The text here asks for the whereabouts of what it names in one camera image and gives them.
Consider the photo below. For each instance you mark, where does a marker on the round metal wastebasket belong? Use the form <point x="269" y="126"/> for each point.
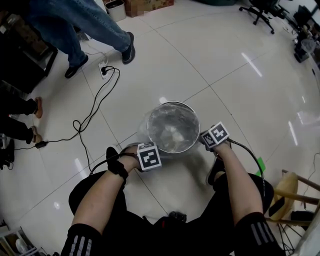
<point x="185" y="115"/>

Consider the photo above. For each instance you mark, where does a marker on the person's right black shoe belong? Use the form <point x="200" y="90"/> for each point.
<point x="215" y="171"/>

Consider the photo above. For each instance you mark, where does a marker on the person's left forearm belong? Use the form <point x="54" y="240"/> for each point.
<point x="100" y="197"/>

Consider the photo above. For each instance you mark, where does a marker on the black chest-mounted device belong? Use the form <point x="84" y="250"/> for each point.
<point x="177" y="216"/>

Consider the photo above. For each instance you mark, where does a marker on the metal storage rack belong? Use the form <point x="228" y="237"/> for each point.
<point x="15" y="243"/>

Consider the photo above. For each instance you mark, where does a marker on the person's left black shoe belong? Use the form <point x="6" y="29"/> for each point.
<point x="111" y="153"/>

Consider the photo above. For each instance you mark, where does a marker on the black cabinet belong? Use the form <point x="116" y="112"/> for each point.
<point x="22" y="57"/>

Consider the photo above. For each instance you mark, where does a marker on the white waste bin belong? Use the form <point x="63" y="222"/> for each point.
<point x="116" y="10"/>

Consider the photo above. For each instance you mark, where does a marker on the black office chair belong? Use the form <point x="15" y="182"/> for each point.
<point x="262" y="11"/>

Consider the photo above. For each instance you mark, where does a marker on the black wristband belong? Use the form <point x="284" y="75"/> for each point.
<point x="117" y="170"/>

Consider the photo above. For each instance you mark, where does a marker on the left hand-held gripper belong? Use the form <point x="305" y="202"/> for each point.
<point x="149" y="158"/>

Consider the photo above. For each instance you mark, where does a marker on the cardboard box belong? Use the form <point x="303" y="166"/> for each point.
<point x="147" y="6"/>

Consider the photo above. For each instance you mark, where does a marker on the person's black clothing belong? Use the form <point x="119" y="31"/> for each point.
<point x="150" y="235"/>

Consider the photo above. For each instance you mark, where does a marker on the person's right forearm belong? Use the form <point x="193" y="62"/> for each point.
<point x="237" y="182"/>

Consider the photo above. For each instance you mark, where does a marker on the white power strip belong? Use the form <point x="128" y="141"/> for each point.
<point x="102" y="70"/>

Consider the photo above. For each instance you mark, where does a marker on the wooden stool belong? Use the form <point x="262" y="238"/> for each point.
<point x="287" y="192"/>

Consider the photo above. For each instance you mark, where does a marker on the person's black shoe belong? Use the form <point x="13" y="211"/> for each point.
<point x="111" y="153"/>
<point x="128" y="50"/>
<point x="75" y="68"/>
<point x="215" y="171"/>

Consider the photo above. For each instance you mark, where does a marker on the green floor tape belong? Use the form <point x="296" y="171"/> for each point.
<point x="260" y="166"/>

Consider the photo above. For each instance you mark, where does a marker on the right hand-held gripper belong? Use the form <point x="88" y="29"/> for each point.
<point x="218" y="133"/>

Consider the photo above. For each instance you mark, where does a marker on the black stand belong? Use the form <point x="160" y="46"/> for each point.
<point x="302" y="47"/>

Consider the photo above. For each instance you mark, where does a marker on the black power adapter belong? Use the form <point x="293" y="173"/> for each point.
<point x="41" y="144"/>

